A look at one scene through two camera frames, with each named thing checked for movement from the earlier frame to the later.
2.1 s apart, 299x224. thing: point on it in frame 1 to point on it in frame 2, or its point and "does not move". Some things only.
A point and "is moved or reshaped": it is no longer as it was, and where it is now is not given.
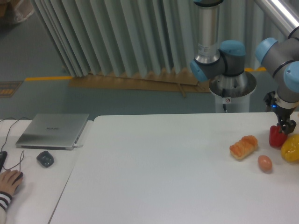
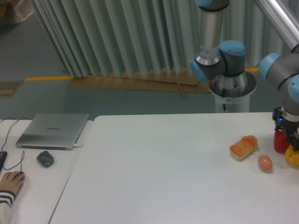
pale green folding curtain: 143,37 does not move
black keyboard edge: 3,155 does not move
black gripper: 283,113 to 290,127
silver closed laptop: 53,131 does not move
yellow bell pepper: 290,148 is moved or reshaped
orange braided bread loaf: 247,145 does not move
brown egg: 265,163 does not move
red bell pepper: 276,138 is moved or reshaped
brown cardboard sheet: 181,80 does not move
